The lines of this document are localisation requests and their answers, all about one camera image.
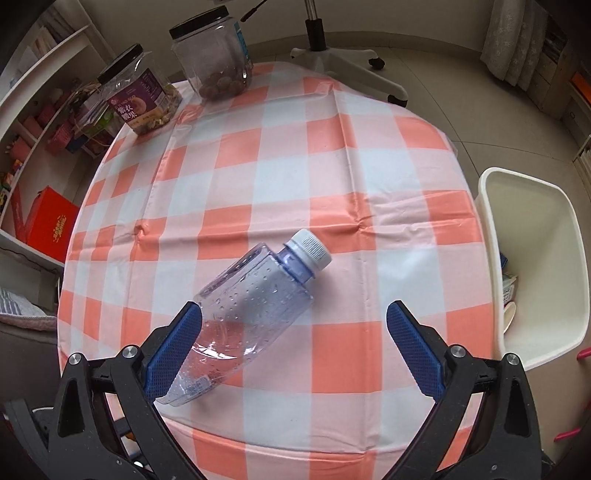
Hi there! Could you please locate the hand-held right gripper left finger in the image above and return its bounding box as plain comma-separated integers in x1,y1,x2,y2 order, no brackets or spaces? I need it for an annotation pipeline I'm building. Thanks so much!
46,301,204,480

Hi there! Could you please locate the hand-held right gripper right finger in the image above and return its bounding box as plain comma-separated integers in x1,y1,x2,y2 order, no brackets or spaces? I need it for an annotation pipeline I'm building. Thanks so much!
386,300,544,480

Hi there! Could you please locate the clear plastic bottle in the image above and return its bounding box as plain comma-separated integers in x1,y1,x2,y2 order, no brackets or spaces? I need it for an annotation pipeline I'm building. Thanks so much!
157,228,333,407

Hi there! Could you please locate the white plastic bin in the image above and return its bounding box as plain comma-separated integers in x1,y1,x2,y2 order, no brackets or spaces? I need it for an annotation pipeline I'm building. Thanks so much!
478,167,591,371

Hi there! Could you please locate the grey striped cushion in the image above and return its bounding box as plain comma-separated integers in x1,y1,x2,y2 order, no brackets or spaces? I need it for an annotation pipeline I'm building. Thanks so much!
0,286,59,331

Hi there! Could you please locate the red gift box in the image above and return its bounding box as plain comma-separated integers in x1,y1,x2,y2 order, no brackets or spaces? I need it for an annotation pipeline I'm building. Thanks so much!
11,185,81,262

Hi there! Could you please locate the orange white checkered tablecloth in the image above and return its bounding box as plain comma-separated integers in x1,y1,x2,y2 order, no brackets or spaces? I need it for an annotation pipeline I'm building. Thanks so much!
55,60,491,480

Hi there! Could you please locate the purple label nut jar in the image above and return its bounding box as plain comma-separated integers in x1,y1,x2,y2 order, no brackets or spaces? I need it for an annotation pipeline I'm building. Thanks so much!
97,44,184,137

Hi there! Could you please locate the wooden bookshelf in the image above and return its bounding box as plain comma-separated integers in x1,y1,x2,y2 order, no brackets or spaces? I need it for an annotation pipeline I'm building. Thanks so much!
531,0,591,185

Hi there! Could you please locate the clear plastic nut jar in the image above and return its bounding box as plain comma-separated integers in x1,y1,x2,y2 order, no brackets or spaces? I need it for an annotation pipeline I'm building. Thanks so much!
168,6,255,100

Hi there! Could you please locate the white shelf unit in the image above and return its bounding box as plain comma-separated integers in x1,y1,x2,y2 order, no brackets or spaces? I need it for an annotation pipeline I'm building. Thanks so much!
0,9,122,273

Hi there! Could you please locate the grey office chair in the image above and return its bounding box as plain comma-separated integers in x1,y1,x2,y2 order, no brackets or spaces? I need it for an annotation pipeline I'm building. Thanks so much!
240,0,410,108

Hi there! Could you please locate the pale patterned curtain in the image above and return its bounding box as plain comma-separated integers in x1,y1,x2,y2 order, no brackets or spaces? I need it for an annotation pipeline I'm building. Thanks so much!
480,0,555,87

